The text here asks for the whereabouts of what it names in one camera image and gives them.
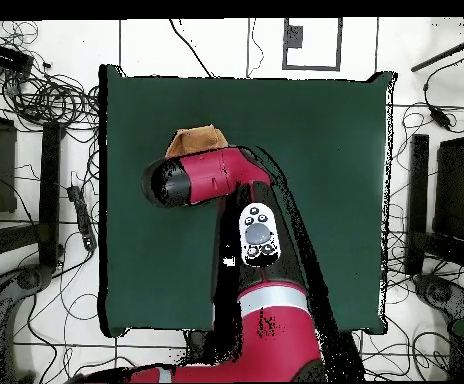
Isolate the small dark grey square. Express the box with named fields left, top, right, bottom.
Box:
left=283, top=24, right=304, bottom=50

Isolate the orange terry towel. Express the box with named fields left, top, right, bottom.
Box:
left=164, top=124, right=230, bottom=160

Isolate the dark green table cloth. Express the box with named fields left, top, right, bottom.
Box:
left=97, top=63, right=398, bottom=339

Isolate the grey chair base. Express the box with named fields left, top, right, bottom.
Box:
left=0, top=263, right=54, bottom=383
left=413, top=273, right=464, bottom=321

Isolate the black power adapter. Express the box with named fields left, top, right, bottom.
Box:
left=429, top=106, right=454, bottom=132

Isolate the black cable tangle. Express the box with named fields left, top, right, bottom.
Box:
left=0, top=19, right=101, bottom=135

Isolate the long black cable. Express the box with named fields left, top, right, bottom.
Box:
left=169, top=17, right=216, bottom=78

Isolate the black network switch box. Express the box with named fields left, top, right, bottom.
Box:
left=0, top=40, right=36, bottom=76

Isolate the black power strip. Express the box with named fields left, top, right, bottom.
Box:
left=66, top=184, right=98, bottom=252

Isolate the black tripod rod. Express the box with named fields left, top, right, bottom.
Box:
left=410, top=17, right=464, bottom=74

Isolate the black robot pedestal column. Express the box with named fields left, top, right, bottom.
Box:
left=185, top=330, right=218, bottom=364

